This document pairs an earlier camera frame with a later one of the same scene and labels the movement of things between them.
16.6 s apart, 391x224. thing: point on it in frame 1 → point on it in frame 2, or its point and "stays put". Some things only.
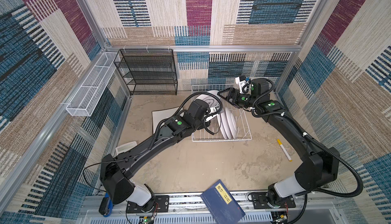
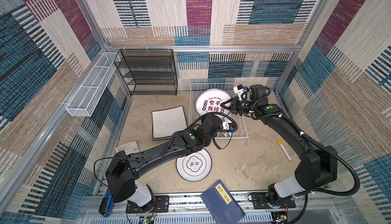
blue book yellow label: [222, 205] stays put
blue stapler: [106, 205] stays put
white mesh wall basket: [85, 100] stays put
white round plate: [214, 101] → [196, 166]
